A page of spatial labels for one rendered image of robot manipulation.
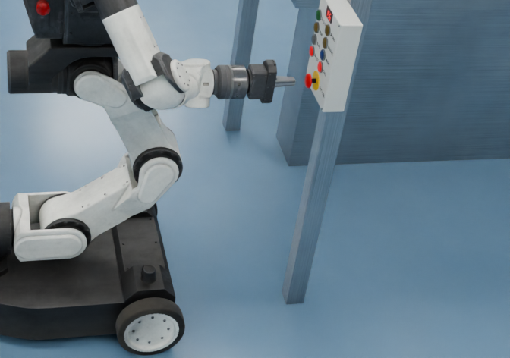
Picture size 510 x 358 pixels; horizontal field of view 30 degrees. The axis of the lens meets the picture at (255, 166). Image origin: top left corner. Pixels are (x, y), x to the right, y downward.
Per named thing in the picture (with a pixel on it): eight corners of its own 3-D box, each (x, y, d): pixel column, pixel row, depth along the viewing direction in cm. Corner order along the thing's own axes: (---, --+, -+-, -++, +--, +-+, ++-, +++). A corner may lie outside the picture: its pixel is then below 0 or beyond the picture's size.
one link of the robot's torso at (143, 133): (150, 202, 273) (58, 91, 243) (141, 164, 286) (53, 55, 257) (196, 177, 271) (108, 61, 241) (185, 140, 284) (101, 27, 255)
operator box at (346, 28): (322, 112, 248) (340, 24, 233) (304, 77, 261) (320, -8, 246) (344, 112, 250) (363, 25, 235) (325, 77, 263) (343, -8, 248)
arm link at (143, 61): (181, 96, 211) (137, 3, 207) (130, 117, 215) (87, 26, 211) (194, 86, 222) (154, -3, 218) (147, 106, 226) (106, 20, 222)
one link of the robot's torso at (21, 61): (8, 105, 245) (7, 45, 234) (7, 77, 255) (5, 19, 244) (118, 102, 252) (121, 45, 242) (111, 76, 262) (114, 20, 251)
